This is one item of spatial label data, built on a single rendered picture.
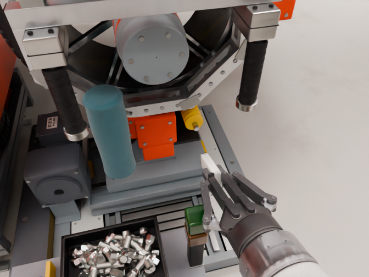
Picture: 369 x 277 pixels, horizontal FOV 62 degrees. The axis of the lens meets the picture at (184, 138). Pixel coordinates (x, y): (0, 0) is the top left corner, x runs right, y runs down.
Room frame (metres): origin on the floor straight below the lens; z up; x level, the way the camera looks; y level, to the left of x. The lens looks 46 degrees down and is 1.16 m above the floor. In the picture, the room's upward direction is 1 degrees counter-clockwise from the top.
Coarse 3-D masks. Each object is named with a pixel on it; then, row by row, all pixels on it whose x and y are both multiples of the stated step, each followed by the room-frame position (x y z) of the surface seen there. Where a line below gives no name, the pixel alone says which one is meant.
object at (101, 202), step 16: (96, 160) 0.84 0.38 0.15; (96, 176) 0.76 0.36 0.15; (192, 176) 0.75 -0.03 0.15; (96, 192) 0.67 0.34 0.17; (112, 192) 0.68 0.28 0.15; (128, 192) 0.68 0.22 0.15; (144, 192) 0.68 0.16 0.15; (160, 192) 0.67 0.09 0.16; (176, 192) 0.68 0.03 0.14; (192, 192) 0.69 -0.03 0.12; (96, 208) 0.61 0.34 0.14; (112, 208) 0.62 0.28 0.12; (128, 208) 0.64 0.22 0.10
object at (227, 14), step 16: (192, 16) 0.99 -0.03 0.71; (208, 16) 0.90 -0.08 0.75; (224, 16) 0.81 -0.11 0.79; (80, 32) 0.91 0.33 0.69; (96, 32) 0.72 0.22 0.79; (192, 32) 0.92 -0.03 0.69; (208, 32) 0.85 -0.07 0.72; (224, 32) 0.78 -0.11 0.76; (80, 48) 0.81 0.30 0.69; (96, 48) 0.88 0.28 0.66; (112, 48) 0.92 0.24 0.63; (192, 48) 0.78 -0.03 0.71; (208, 48) 0.79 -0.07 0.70; (80, 64) 0.73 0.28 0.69; (96, 64) 0.78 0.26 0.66; (112, 64) 0.73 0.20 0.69; (192, 64) 0.78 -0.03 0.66; (96, 80) 0.70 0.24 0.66; (112, 80) 0.73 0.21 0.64; (128, 80) 0.76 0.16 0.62; (176, 80) 0.75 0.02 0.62
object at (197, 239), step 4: (184, 224) 0.29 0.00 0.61; (184, 228) 0.29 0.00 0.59; (188, 236) 0.27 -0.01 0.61; (192, 236) 0.27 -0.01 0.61; (196, 236) 0.27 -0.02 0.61; (200, 236) 0.27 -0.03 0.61; (204, 236) 0.27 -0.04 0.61; (188, 240) 0.27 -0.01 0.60; (192, 240) 0.26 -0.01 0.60; (196, 240) 0.27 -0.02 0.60; (200, 240) 0.27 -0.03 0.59; (204, 240) 0.27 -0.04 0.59; (188, 244) 0.27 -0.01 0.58; (192, 244) 0.26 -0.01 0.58; (196, 244) 0.27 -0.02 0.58; (200, 244) 0.27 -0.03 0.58
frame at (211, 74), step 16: (0, 0) 0.59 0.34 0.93; (16, 0) 0.59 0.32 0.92; (16, 32) 0.59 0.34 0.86; (240, 32) 0.71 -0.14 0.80; (224, 48) 0.74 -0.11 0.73; (240, 48) 0.70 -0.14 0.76; (208, 64) 0.73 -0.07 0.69; (224, 64) 0.69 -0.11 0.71; (80, 80) 0.65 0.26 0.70; (192, 80) 0.72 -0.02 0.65; (208, 80) 0.68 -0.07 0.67; (80, 96) 0.61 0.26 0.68; (128, 96) 0.68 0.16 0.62; (144, 96) 0.68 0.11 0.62; (160, 96) 0.70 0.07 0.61; (176, 96) 0.68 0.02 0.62; (192, 96) 0.67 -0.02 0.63; (128, 112) 0.64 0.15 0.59; (144, 112) 0.64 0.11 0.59; (160, 112) 0.65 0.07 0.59
